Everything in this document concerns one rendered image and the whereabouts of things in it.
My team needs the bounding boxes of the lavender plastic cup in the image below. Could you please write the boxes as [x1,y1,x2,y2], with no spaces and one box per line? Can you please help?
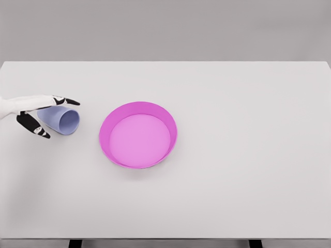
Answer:
[37,105,80,136]

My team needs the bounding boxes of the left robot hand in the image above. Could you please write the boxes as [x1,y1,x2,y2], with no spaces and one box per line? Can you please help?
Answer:
[7,94,81,140]

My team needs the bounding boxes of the pink round plate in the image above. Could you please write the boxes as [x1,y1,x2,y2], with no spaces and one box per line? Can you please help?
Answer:
[99,101,178,170]

